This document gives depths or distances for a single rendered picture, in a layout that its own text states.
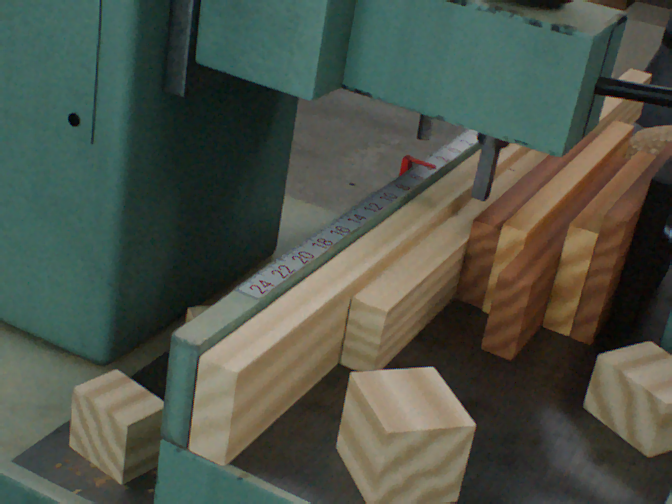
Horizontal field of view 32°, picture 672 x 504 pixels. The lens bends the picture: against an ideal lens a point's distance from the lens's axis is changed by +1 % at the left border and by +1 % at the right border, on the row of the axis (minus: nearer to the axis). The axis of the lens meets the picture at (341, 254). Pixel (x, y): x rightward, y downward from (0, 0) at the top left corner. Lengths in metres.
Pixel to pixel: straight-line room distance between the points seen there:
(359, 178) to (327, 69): 2.51
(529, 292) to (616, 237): 0.06
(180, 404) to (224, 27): 0.24
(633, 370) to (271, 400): 0.18
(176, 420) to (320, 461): 0.07
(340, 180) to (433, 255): 2.49
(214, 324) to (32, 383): 0.25
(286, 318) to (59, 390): 0.24
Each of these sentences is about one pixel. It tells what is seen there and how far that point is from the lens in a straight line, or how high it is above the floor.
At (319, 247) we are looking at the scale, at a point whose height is 0.96.
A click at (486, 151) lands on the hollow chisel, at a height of 0.98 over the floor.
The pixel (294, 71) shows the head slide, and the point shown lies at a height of 1.02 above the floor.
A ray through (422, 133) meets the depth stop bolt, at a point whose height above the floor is 0.96.
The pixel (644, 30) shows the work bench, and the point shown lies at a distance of 3.55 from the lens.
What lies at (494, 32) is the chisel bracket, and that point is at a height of 1.06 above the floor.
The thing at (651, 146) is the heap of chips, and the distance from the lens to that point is 0.94.
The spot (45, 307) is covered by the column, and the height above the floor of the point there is 0.83.
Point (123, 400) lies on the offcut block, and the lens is 0.65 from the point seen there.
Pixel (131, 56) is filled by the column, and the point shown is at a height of 1.01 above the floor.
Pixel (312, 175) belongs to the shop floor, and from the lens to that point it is 3.12.
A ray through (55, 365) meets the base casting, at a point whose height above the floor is 0.80.
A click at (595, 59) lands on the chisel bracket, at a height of 1.05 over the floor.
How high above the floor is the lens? 1.21
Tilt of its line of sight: 27 degrees down
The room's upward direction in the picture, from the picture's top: 10 degrees clockwise
